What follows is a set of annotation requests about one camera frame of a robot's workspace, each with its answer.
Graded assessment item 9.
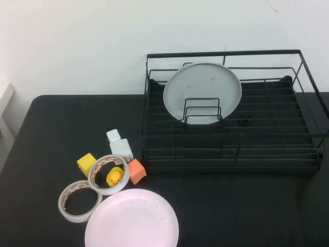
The white double-sided tape roll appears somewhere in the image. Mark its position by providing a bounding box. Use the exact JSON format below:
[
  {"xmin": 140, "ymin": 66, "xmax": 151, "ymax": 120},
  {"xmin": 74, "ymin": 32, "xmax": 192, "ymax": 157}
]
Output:
[
  {"xmin": 58, "ymin": 180, "xmax": 103, "ymax": 223},
  {"xmin": 87, "ymin": 154, "xmax": 130, "ymax": 195}
]

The yellow foam cube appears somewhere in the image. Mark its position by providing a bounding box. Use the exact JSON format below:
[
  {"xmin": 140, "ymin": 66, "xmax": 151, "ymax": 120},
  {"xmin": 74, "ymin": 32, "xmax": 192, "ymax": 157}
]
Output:
[{"xmin": 76, "ymin": 152, "xmax": 97, "ymax": 178}]

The orange foam cube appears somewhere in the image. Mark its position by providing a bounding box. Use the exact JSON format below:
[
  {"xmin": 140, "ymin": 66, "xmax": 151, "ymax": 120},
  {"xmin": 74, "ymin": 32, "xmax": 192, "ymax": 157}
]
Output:
[{"xmin": 127, "ymin": 158, "xmax": 148, "ymax": 185}]

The pink round plate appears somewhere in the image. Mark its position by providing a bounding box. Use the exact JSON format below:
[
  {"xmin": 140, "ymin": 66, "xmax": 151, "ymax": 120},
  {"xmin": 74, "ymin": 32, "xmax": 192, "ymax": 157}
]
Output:
[{"xmin": 84, "ymin": 188, "xmax": 179, "ymax": 247}]

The black wire dish rack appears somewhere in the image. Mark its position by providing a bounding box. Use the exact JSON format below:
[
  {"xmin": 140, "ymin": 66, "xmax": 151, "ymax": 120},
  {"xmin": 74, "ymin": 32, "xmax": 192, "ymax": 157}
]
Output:
[{"xmin": 140, "ymin": 49, "xmax": 329, "ymax": 172}]

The white power adapter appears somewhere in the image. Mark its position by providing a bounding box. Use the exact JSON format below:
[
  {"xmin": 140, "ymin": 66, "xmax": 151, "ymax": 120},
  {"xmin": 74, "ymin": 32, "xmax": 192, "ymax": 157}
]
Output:
[{"xmin": 109, "ymin": 138, "xmax": 134, "ymax": 162}]

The grey round plate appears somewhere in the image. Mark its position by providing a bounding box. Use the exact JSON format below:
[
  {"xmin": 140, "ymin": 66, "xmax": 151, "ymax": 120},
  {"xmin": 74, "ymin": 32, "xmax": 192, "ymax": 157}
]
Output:
[{"xmin": 162, "ymin": 61, "xmax": 243, "ymax": 125}]

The yellow rubber duck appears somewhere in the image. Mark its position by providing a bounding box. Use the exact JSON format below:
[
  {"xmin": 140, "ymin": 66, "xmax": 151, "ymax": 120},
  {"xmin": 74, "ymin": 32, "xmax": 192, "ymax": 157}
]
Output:
[{"xmin": 106, "ymin": 166, "xmax": 123, "ymax": 187}]

